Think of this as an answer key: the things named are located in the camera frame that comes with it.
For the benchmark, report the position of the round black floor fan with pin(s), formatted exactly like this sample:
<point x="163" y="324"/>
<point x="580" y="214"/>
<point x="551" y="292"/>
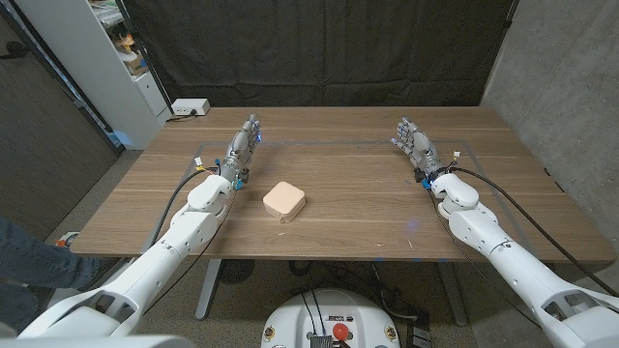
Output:
<point x="236" y="270"/>

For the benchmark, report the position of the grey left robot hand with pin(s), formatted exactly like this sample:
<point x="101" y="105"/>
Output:
<point x="239" y="150"/>

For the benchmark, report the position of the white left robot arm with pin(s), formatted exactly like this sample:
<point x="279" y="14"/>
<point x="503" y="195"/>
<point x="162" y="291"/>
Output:
<point x="159" y="261"/>

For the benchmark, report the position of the brown cardboard box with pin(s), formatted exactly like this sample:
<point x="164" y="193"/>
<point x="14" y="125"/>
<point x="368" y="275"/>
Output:
<point x="135" y="63"/>

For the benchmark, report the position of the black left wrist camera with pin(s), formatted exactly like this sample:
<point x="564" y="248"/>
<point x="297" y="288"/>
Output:
<point x="244" y="176"/>

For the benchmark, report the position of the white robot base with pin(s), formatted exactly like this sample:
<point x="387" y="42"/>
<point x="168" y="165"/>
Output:
<point x="295" y="319"/>

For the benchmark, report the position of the pink square jewelry box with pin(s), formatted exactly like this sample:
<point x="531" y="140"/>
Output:
<point x="284" y="199"/>

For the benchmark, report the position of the white power strip box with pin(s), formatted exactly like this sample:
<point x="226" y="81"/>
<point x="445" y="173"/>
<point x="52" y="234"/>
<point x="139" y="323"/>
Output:
<point x="190" y="106"/>

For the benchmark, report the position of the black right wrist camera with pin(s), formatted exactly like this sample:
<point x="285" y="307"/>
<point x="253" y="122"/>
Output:
<point x="419" y="175"/>

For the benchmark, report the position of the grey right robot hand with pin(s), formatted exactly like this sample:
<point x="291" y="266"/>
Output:
<point x="421" y="145"/>

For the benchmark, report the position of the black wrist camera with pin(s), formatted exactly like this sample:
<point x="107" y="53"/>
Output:
<point x="419" y="175"/>
<point x="244" y="176"/>

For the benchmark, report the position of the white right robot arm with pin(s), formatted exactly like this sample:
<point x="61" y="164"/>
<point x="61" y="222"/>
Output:
<point x="512" y="266"/>

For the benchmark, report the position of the red emergency stop button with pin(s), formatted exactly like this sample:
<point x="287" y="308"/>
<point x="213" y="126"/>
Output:
<point x="340" y="331"/>

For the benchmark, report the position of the person's leg in jeans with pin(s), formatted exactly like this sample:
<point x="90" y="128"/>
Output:
<point x="34" y="261"/>

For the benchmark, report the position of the white shelf cabinet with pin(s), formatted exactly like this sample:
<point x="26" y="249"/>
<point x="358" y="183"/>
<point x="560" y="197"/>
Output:
<point x="92" y="63"/>

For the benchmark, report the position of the orange white floor item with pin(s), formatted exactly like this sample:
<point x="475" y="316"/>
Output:
<point x="67" y="239"/>

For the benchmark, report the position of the black backdrop stand pole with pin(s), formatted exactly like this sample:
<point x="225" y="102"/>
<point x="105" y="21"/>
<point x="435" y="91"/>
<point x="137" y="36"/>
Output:
<point x="150" y="70"/>

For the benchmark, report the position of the black fabric backdrop curtain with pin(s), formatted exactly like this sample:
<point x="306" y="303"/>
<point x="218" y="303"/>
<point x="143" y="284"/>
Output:
<point x="329" y="48"/>

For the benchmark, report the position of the yellow toy figure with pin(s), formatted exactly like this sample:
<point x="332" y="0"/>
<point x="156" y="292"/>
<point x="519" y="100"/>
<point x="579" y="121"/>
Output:
<point x="126" y="43"/>

